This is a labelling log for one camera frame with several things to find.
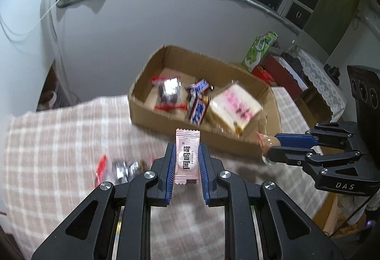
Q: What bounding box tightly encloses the cardboard box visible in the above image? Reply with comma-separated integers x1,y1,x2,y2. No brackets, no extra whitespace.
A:
128,44,282,160

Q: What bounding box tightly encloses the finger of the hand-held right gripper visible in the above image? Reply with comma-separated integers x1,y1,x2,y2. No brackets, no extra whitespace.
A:
263,146,380,197
275,122,364,150

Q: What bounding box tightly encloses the silver candy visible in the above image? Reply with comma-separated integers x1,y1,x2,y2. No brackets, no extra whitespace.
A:
111,159,140,180

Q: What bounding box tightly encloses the white lace cloth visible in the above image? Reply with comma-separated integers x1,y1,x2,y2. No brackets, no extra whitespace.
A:
289,46,348,122

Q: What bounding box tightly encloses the plaid tablecloth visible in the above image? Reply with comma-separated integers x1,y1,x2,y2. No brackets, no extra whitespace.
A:
6,86,336,260

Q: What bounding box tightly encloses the pink white candy packet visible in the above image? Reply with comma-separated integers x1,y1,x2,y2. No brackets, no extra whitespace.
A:
175,128,202,185

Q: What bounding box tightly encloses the olive curtain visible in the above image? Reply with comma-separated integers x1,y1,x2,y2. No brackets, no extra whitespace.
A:
303,0,361,56

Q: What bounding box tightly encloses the short brown chocolate bar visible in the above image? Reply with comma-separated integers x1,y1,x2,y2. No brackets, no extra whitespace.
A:
185,97,211,127

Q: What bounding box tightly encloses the long brown chocolate bar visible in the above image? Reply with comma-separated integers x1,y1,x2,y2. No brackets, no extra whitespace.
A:
185,80,214,94

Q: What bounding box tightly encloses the clear bag of dark candy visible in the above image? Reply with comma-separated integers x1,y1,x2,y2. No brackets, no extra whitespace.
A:
151,75,187,112

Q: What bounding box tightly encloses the dark figurine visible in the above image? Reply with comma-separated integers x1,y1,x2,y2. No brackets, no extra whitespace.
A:
323,63,340,79

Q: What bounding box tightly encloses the round clear jelly cup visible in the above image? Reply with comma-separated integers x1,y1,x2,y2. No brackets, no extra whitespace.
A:
256,132,281,166

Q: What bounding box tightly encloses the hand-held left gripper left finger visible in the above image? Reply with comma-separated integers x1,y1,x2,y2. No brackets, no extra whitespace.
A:
31,142,177,260

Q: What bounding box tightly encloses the red shoebox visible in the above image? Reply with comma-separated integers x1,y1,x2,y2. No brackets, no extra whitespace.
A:
252,54,309,100

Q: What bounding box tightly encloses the red white container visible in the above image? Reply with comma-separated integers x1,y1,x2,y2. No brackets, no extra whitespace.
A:
38,89,58,110

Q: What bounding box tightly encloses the green paper bag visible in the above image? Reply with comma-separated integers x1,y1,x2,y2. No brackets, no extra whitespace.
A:
242,31,280,71

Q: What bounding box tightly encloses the bread packet with pink print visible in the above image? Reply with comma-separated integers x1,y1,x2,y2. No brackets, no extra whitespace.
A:
206,82,263,137

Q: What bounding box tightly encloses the white cabinet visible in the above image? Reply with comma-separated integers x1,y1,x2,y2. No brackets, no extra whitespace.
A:
0,0,58,113

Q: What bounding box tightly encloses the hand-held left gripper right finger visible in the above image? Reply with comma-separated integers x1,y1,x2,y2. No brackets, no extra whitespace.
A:
198,143,349,260

